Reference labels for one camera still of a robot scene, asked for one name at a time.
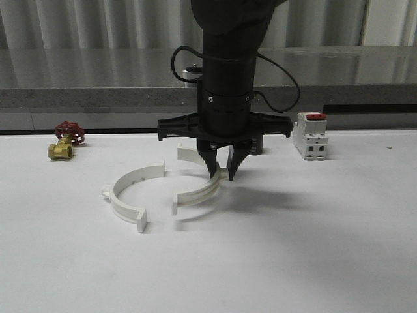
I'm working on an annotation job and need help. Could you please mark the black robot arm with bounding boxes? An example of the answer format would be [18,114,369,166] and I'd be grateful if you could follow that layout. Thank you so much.
[157,1,293,180]

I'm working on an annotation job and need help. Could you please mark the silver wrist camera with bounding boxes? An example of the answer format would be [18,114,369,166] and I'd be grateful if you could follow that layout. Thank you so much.
[182,64,203,88]

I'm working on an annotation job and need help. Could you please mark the grey pleated curtain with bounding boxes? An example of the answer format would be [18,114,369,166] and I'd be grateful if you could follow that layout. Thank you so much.
[1,0,416,49]

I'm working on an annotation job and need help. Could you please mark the white circuit breaker red switch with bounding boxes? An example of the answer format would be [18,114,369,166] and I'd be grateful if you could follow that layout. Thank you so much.
[293,112,328,161]

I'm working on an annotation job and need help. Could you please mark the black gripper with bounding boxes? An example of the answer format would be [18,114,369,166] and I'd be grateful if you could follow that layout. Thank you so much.
[157,85,291,181]

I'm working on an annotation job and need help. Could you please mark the white half pipe clamp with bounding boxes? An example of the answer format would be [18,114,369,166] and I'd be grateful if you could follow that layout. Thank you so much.
[101,161,165,233]
[172,144,227,215]

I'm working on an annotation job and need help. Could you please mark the black cable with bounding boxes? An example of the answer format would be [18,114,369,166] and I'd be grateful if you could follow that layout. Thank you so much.
[171,45,301,113]

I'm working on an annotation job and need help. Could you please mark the brass valve red handwheel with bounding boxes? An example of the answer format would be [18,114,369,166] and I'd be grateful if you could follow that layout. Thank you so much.
[48,121,85,160]

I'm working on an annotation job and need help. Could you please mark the grey stone counter ledge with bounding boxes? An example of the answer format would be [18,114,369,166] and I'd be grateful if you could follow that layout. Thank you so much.
[0,45,417,131]

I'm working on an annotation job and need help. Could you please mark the black cylindrical capacitor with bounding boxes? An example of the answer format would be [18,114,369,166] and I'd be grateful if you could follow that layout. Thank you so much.
[250,135,263,156]

